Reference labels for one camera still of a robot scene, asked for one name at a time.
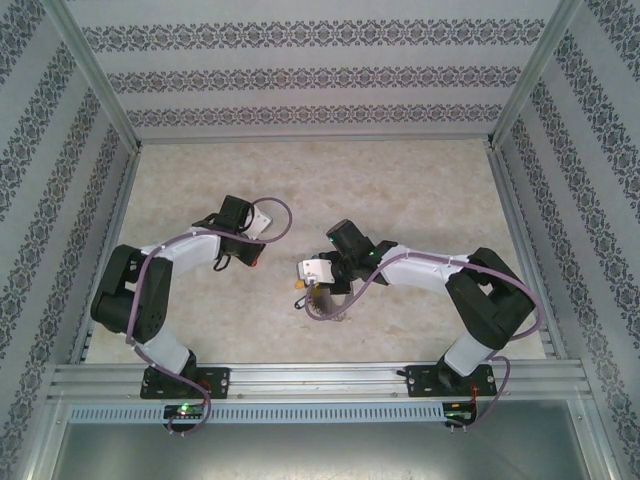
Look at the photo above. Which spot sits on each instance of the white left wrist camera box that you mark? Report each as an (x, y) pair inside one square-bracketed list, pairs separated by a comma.
[(261, 221)]

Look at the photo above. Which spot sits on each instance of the grey metal panel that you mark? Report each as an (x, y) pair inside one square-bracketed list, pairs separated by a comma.
[(320, 452)]

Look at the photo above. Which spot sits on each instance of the aluminium corner post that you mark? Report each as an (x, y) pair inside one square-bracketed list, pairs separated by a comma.
[(530, 80), (100, 80)]

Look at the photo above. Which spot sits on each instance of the metal numbered plate with keyrings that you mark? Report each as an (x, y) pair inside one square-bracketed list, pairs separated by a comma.
[(335, 307)]

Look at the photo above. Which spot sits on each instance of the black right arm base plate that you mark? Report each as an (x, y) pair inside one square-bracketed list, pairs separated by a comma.
[(425, 382)]

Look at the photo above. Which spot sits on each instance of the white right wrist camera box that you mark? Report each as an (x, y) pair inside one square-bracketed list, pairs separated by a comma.
[(316, 271)]

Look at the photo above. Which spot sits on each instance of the small circuit board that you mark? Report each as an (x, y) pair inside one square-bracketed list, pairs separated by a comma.
[(460, 407), (184, 411)]

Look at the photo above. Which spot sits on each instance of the aluminium side rail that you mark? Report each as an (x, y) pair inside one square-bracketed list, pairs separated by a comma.
[(107, 210), (530, 225)]

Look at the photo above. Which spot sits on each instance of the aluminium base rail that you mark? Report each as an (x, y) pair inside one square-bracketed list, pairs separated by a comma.
[(320, 380)]

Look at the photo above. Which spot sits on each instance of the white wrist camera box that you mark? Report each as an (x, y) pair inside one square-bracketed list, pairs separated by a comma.
[(261, 221), (316, 271)]

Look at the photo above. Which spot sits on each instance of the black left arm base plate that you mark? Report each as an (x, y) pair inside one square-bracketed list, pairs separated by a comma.
[(215, 382)]

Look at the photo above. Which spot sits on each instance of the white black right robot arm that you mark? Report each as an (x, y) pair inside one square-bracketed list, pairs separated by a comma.
[(480, 305)]

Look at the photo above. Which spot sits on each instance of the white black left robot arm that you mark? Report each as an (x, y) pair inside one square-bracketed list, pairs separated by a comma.
[(150, 310)]

